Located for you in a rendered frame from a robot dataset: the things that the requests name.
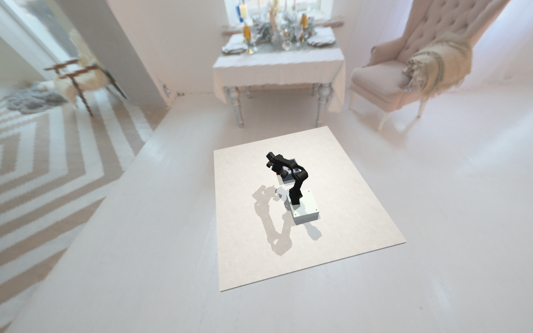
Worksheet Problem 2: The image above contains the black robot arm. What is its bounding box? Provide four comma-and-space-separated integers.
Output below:
266, 152, 308, 205

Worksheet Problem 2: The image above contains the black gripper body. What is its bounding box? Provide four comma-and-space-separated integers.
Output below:
266, 161, 288, 178

